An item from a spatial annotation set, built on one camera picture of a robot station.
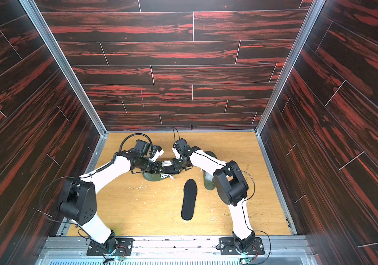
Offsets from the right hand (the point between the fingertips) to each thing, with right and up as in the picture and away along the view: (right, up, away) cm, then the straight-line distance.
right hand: (179, 164), depth 97 cm
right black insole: (+6, -16, -7) cm, 19 cm away
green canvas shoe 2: (+17, -8, -4) cm, 19 cm away
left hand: (-7, -2, -9) cm, 12 cm away
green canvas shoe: (-13, -6, -9) cm, 17 cm away
